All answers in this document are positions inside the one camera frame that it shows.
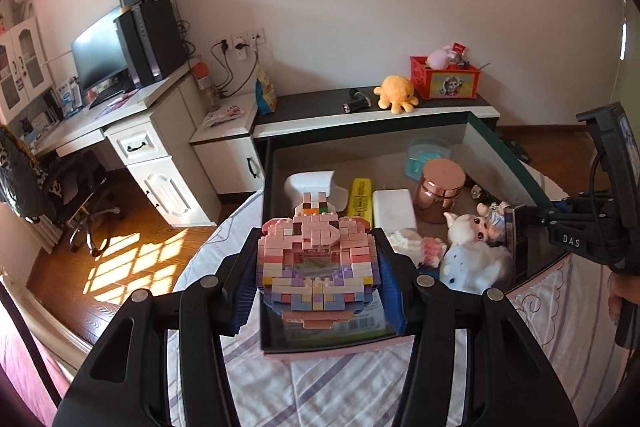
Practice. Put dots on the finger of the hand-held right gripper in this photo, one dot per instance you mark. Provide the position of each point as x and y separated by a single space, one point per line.
532 212
562 206

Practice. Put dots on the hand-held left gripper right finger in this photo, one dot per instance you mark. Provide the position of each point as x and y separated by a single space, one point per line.
395 292

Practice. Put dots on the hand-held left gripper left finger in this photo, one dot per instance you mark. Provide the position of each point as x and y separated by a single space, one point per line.
245 292

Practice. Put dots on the blue gold box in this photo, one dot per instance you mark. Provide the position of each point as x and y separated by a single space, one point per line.
517 242

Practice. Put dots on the baby doll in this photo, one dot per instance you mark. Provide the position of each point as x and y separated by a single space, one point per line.
489 224

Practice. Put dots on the small pink white figure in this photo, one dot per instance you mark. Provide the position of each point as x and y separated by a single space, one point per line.
417 247

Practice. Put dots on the white silver figurine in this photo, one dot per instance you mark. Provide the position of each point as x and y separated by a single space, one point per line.
460 269

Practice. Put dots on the pastel brick block toy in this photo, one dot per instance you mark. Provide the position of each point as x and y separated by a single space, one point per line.
315 257

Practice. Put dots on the small white box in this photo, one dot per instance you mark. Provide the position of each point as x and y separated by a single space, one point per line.
395 207

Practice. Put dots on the rose gold cup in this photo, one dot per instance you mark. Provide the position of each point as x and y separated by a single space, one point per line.
440 192

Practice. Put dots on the yellow-green plastic cup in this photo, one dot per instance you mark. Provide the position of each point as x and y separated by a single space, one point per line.
360 202

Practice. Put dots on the clear teal case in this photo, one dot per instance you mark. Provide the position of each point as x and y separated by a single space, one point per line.
427 154

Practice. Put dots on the white round device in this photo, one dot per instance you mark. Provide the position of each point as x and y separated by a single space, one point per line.
312 184

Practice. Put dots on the pink storage box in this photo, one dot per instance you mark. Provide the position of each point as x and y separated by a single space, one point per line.
370 142

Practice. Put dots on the person's right hand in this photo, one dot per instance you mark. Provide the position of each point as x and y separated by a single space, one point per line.
617 297

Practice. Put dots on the small clear ornament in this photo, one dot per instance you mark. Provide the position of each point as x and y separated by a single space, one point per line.
476 192

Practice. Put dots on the white striped quilt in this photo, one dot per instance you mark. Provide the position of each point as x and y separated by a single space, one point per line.
325 387

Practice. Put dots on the red toy box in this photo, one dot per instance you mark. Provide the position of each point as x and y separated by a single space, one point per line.
447 82

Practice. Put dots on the white desk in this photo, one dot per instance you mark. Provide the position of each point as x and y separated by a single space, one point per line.
160 157

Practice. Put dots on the small red card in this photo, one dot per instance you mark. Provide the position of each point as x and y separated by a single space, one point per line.
457 51

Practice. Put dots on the pink white packet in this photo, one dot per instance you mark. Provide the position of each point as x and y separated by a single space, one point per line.
225 114

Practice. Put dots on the pink plush toy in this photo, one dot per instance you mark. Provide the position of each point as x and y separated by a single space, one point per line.
438 58

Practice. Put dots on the yellow octopus plush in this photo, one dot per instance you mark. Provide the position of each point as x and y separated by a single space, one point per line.
395 93

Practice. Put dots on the low black-top cabinet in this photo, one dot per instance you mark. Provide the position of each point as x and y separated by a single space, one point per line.
310 122

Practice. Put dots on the black flashlight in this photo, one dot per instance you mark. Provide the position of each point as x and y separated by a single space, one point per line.
357 102

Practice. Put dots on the blue yellow snack bag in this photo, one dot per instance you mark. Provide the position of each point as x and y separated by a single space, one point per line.
266 92

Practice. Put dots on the orange capped bottle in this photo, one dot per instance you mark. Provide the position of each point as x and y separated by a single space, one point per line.
203 82

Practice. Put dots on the black office chair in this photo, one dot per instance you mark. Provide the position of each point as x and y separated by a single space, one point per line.
45 187

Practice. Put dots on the pink desk mat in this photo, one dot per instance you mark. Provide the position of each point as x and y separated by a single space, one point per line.
115 106

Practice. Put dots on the black keyboard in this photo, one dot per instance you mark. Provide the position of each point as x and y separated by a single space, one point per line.
107 98

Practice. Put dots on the blue white carton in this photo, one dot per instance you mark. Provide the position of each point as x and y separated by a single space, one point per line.
70 97

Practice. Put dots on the black computer tower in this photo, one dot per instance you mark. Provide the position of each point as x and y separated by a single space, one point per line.
150 42

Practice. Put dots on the black computer monitor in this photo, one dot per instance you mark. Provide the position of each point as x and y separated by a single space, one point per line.
100 49

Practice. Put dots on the white glass-door cabinet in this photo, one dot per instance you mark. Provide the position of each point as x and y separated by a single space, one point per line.
22 67

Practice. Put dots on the white wall sockets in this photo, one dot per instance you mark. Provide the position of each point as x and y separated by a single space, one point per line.
242 43

